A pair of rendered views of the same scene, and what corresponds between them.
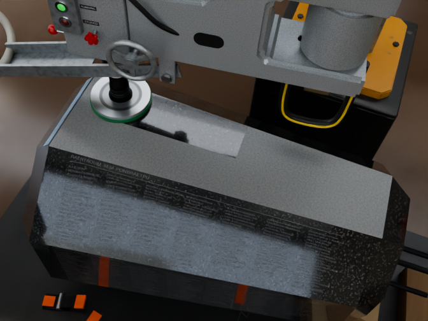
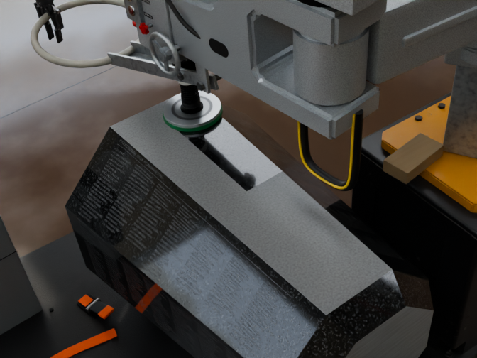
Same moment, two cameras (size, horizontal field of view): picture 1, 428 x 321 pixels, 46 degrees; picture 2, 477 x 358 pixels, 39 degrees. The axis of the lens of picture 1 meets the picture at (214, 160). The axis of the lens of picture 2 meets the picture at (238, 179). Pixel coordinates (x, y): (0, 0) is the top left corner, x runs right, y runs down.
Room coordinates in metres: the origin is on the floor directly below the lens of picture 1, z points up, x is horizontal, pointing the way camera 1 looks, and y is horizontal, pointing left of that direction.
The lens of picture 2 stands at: (-0.20, -1.12, 2.33)
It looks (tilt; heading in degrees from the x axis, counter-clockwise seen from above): 42 degrees down; 44
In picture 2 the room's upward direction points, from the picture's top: 6 degrees counter-clockwise
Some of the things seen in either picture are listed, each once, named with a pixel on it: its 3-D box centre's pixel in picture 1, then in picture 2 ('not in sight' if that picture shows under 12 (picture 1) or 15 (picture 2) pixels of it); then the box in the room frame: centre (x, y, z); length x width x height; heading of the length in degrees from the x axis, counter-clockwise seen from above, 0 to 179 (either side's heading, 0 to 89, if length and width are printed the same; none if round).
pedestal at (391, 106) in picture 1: (321, 100); (458, 221); (1.67, -0.51, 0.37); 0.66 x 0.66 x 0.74; 74
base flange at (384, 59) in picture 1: (342, 42); (474, 144); (1.67, -0.51, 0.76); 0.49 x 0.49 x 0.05; 74
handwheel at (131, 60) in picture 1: (135, 52); (173, 50); (1.02, 0.25, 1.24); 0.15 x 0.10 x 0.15; 82
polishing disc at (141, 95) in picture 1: (120, 95); (192, 109); (1.15, 0.35, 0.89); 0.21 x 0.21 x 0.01
